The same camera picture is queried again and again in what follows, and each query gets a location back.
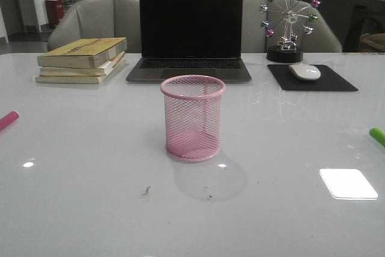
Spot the pink marker pen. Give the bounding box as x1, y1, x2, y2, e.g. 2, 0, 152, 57
0, 111, 19, 130

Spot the green marker pen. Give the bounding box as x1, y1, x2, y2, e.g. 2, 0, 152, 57
369, 127, 385, 147

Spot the pink mesh pen holder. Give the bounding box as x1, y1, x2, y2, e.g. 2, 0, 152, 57
160, 75, 226, 161

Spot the grey laptop computer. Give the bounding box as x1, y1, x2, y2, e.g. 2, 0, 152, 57
126, 0, 251, 83

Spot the ferris wheel desk ornament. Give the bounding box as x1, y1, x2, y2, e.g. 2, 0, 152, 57
259, 0, 321, 63

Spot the grey right armchair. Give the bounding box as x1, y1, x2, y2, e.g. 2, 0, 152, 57
241, 0, 342, 53

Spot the grey armchair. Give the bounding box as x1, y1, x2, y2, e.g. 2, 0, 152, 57
241, 0, 342, 53
47, 0, 141, 53

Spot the white computer mouse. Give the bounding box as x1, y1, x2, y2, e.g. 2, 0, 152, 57
288, 63, 321, 81

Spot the yellow top book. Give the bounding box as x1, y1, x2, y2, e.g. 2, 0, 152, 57
37, 37, 127, 69

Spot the pale bottom book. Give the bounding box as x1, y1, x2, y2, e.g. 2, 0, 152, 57
34, 57, 124, 84

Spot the grey left armchair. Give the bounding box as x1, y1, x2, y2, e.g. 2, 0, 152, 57
47, 0, 141, 53

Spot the black mouse pad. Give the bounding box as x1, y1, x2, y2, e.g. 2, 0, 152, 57
267, 64, 359, 91

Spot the red bin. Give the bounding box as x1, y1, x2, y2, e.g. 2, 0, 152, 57
45, 0, 64, 29

